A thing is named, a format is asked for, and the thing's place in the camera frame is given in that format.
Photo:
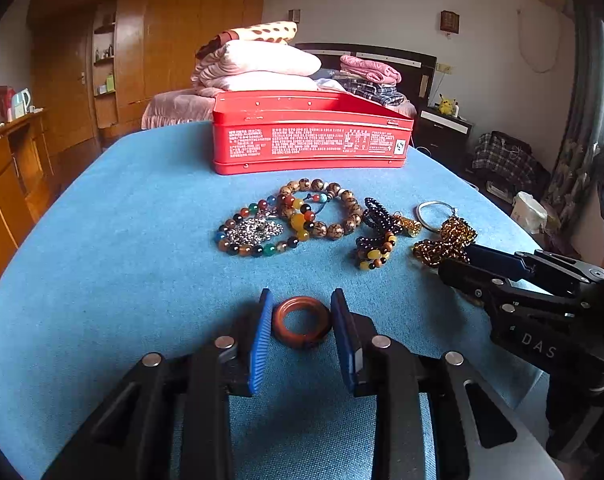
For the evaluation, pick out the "wall socket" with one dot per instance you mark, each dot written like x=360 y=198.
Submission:
x=446 y=68

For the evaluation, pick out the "pink folded quilt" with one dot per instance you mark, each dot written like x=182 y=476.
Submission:
x=267 y=60
x=262 y=84

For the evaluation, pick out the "small brown wall frame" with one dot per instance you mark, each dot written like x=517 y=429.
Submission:
x=450 y=21

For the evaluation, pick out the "dark nightstand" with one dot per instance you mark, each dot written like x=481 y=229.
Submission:
x=442 y=135

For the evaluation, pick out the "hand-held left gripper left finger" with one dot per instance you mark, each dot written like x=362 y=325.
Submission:
x=262 y=340

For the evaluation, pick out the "yellow plush toy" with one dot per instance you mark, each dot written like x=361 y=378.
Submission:
x=446 y=105

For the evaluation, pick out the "silver rhinestone brooch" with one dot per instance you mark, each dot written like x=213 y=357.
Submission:
x=254 y=230

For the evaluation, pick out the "spotted folded blanket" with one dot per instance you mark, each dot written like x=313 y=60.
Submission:
x=267 y=32

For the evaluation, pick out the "wooden sideboard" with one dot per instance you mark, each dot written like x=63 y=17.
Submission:
x=6 y=185

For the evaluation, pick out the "silver bangle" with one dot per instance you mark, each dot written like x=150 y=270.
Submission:
x=419 y=217

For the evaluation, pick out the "gold pendant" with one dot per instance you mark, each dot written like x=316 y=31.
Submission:
x=412 y=227

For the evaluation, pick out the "small grey wall box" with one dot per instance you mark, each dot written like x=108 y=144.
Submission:
x=294 y=15

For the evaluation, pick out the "plaid folded clothes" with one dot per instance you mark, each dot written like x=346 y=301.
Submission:
x=377 y=92

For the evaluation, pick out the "dark wooden bed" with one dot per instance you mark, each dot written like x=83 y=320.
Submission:
x=412 y=60

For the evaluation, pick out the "white bin bag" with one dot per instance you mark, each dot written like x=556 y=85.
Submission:
x=528 y=212

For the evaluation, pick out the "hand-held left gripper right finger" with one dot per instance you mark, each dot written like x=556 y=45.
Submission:
x=343 y=340

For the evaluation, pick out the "patterned curtain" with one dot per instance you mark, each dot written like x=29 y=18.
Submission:
x=577 y=160

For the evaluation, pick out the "plaid bag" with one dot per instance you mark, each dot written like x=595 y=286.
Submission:
x=502 y=157

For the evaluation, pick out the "wooden wardrobe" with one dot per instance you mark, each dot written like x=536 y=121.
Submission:
x=181 y=35

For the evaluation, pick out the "bed with pink cover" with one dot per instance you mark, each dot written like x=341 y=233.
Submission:
x=181 y=105

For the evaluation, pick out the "red tin box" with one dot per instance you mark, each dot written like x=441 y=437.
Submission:
x=307 y=145

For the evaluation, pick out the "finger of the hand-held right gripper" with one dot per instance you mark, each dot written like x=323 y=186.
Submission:
x=462 y=275
x=497 y=260

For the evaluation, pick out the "dark small bead strand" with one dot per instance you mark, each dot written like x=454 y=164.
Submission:
x=377 y=220

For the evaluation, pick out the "pink folded clothes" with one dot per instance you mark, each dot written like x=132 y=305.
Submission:
x=369 y=67

